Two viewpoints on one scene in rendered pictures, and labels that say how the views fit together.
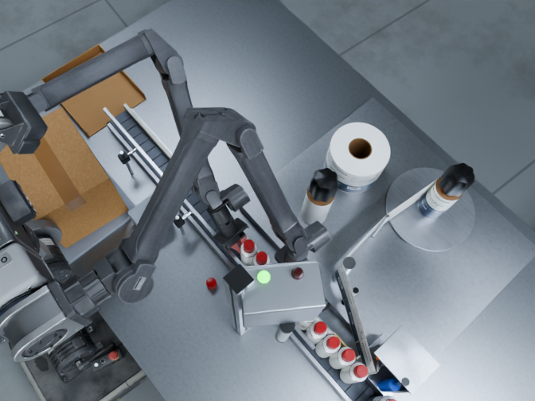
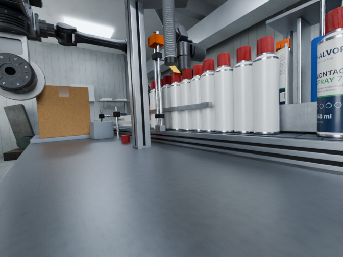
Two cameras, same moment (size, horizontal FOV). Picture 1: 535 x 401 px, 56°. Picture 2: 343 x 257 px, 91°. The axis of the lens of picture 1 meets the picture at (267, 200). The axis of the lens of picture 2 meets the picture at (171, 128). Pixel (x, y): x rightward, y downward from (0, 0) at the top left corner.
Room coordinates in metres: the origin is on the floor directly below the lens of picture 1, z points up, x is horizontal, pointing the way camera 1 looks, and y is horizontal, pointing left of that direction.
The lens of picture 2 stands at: (-0.30, -0.16, 0.92)
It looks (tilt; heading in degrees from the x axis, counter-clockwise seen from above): 4 degrees down; 10
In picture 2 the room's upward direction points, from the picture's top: 3 degrees counter-clockwise
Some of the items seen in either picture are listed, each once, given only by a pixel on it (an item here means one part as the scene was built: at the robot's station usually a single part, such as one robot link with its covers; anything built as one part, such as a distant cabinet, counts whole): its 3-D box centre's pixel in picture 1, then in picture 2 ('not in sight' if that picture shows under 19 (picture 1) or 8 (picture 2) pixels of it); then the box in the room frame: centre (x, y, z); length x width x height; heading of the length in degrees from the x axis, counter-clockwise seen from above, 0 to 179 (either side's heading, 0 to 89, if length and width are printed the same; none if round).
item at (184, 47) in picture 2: (298, 251); (184, 51); (0.39, -0.10, 1.19); 0.07 x 0.06 x 0.07; 132
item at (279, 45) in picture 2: not in sight; (282, 45); (0.14, -0.35, 1.08); 0.03 x 0.02 x 0.02; 47
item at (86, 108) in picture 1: (94, 89); not in sight; (1.04, 0.70, 0.85); 0.30 x 0.26 x 0.04; 47
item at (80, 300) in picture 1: (85, 293); not in sight; (0.17, 0.35, 1.45); 0.09 x 0.08 x 0.12; 42
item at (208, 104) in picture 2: (200, 219); (130, 113); (0.53, 0.21, 0.96); 1.07 x 0.01 x 0.01; 47
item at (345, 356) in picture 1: (342, 357); (244, 91); (0.14, -0.26, 0.98); 0.05 x 0.05 x 0.20
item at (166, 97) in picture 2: not in sight; (168, 103); (0.35, -0.03, 0.98); 0.05 x 0.05 x 0.20
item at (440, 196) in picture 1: (445, 191); not in sight; (0.68, -0.56, 1.04); 0.09 x 0.09 x 0.29
